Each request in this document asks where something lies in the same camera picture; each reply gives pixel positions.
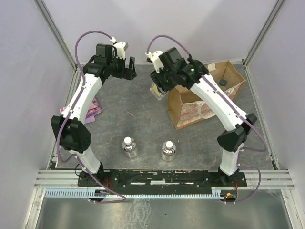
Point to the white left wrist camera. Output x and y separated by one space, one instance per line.
119 48

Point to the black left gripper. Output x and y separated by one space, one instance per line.
129 74

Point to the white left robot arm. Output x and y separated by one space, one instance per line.
69 129

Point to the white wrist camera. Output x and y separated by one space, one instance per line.
119 48
154 58

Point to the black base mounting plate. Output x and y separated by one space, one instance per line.
116 178

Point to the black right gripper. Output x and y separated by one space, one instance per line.
157 78

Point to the light blue cable duct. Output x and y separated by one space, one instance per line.
161 192

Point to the round clear bottle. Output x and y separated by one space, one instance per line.
168 151
129 147

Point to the aluminium frame rail front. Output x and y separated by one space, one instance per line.
270 179

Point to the square bottle front dark cap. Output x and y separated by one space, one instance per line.
155 91

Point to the brown canvas tote bag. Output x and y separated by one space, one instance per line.
185 108

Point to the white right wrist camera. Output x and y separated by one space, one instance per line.
154 58

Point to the square bottle dark cap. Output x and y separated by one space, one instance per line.
155 91
223 84

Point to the pink tissue pack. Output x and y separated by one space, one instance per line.
94 109

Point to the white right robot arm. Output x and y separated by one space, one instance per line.
171 70

